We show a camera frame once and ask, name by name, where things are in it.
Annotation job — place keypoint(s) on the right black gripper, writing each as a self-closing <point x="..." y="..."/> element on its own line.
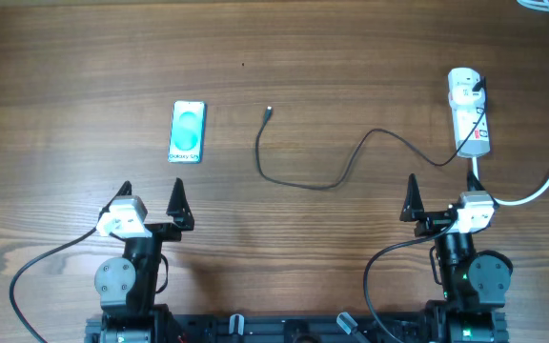
<point x="414" y="211"/>

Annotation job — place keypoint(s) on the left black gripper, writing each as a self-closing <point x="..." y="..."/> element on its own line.
<point x="170" y="232"/>

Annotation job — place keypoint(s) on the Galaxy smartphone with blue screen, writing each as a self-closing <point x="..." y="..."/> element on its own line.
<point x="187" y="132"/>

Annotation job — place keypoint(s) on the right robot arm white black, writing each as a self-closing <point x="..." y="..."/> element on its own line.
<point x="474" y="283"/>

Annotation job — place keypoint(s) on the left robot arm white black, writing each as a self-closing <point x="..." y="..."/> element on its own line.
<point x="127" y="285"/>

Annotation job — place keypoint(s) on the white USB charger adapter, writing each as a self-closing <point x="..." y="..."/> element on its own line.
<point x="466" y="96"/>

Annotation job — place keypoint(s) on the white power strip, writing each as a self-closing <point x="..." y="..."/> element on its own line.
<point x="470" y="126"/>

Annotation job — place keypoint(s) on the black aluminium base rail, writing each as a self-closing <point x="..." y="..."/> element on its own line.
<point x="407" y="327"/>

